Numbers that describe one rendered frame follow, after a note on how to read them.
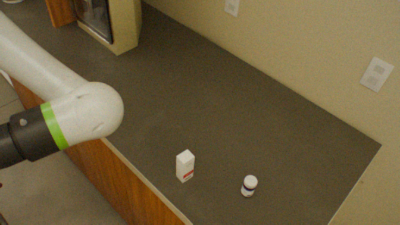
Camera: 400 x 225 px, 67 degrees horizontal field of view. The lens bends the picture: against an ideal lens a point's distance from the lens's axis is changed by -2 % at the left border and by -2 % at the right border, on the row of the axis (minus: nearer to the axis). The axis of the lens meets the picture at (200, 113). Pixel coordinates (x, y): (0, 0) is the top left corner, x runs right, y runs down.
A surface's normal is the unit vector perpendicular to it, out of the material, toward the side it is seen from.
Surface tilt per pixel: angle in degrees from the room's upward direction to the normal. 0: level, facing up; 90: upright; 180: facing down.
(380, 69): 90
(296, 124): 0
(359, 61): 90
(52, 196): 0
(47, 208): 0
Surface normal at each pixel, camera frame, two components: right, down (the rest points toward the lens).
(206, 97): 0.07, -0.68
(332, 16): -0.69, 0.49
